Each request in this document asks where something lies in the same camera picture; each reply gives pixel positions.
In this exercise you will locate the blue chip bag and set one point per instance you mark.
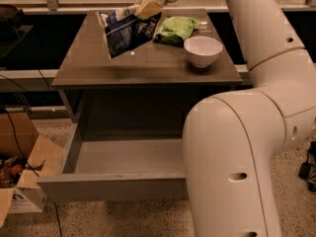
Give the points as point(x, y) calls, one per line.
point(124, 31)

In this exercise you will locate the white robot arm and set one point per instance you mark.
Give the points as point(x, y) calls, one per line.
point(230, 138)

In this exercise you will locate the green chip bag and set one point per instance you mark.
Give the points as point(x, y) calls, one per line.
point(176, 30)

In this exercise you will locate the grey cabinet with counter top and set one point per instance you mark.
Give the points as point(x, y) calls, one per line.
point(88, 65)

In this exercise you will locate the open grey top drawer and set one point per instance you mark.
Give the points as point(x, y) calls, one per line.
point(123, 145)

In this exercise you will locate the white ceramic bowl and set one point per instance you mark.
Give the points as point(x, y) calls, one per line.
point(201, 51)

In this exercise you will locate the black device on shelf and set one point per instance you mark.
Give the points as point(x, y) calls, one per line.
point(12, 31)

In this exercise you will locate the brown cardboard box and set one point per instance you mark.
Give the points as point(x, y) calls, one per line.
point(25, 155)

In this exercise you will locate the black power adapter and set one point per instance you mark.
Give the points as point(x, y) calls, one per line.
point(307, 171)

